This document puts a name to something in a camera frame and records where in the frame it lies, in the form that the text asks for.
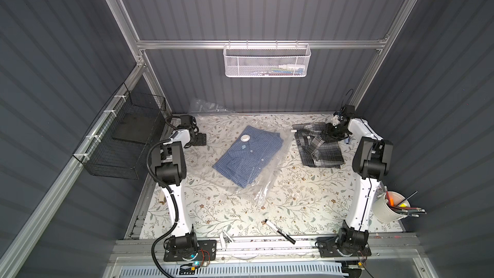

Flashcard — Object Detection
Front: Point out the black white plaid shirt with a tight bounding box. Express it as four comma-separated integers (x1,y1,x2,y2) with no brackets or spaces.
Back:
292,122,348,169

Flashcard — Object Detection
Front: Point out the clear plastic vacuum bag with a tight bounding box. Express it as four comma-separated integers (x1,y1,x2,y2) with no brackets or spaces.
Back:
186,99,294,206

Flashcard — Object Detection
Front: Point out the blue checked shirt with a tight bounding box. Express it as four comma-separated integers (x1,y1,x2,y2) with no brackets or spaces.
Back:
213,126,284,188

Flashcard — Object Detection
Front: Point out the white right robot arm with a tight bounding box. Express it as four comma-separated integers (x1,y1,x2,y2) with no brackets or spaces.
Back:
334,104,393,246

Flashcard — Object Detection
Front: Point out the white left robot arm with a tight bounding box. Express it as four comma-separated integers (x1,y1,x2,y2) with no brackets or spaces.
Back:
146,115,207,238

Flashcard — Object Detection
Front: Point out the white cup with pens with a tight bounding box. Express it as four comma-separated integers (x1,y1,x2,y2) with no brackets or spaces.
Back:
372,191,427,223

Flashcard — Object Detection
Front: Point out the black white marker pen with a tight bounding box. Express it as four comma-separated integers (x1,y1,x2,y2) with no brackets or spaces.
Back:
264,219,296,245

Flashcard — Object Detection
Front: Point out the white zipper slider clip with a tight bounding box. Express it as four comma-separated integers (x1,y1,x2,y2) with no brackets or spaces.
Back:
219,230,234,247

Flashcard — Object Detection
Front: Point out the black wire wall basket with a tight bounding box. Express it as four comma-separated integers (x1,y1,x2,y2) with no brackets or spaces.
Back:
73,86,167,180

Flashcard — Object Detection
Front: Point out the white wire wall basket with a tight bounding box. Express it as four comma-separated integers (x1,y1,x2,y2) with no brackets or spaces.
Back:
223,42,311,78

